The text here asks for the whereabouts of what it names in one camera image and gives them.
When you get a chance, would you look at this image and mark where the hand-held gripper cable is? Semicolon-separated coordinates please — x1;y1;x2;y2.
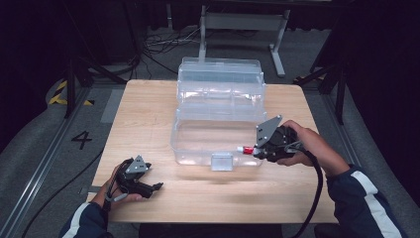
101;158;133;212
286;142;324;238

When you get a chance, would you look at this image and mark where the right hand-held gripper cable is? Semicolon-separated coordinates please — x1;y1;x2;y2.
286;142;324;238

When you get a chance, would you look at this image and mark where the person's left hand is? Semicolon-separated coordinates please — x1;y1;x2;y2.
90;163;147;208

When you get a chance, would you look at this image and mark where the grey metal desk frame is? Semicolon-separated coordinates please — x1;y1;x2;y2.
196;4;291;78

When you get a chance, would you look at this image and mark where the grey metal floor rail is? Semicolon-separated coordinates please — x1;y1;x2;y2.
0;86;92;238
321;93;394;238

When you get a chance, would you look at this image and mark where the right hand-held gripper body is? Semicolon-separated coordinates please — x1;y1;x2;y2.
253;114;304;164

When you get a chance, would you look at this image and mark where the long black floor cable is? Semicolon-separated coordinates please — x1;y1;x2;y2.
21;148;105;238

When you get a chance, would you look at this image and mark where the red and white tube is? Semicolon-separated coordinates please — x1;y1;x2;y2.
236;145;256;156

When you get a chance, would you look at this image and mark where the clear plastic storage box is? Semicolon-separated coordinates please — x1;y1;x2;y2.
169;57;268;173

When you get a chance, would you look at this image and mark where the black metal stand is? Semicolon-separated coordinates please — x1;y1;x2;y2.
63;54;129;119
292;60;349;126

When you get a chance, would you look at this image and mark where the person's right hand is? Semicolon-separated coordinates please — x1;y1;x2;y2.
276;119;352;179

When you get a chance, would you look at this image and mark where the yellow and black floor tape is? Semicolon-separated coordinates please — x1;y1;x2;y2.
48;79;95;107

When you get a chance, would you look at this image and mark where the left hand-held gripper cable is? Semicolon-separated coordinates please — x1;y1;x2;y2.
101;158;133;212

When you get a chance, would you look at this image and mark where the tangle of floor cables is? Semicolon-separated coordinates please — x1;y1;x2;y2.
141;25;203;77

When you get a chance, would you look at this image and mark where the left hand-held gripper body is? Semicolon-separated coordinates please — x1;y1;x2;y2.
114;155;153;196

